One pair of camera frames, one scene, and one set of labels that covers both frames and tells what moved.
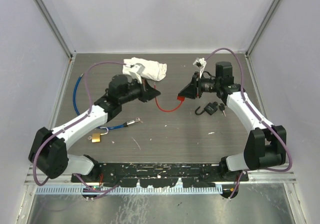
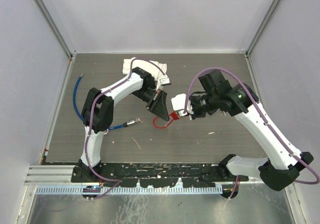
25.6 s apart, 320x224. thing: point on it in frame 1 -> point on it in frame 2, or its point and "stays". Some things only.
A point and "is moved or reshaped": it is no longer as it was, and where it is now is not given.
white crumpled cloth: x=153 y=71 stays
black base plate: x=161 y=174 stays
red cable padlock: x=181 y=98 is moved or reshaped
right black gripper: x=193 y=89 -> x=196 y=114
